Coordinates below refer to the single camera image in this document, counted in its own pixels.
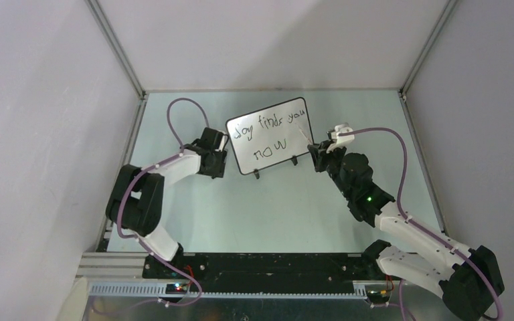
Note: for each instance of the black framed whiteboard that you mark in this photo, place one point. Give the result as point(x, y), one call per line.
point(269, 136)

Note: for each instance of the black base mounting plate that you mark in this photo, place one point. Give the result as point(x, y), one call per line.
point(268, 273)

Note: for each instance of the black white marker pen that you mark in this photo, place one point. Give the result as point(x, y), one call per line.
point(305, 134)

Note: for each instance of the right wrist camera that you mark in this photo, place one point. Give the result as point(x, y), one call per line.
point(340, 136)

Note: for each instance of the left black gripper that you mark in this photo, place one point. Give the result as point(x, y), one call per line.
point(219, 170)

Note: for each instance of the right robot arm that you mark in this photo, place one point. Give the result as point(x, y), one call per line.
point(467, 280)

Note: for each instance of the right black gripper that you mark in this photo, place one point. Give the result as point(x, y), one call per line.
point(320, 157)

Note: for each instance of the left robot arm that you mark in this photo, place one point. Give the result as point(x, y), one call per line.
point(136, 199)

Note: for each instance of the aluminium frame rail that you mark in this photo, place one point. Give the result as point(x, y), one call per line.
point(121, 274)

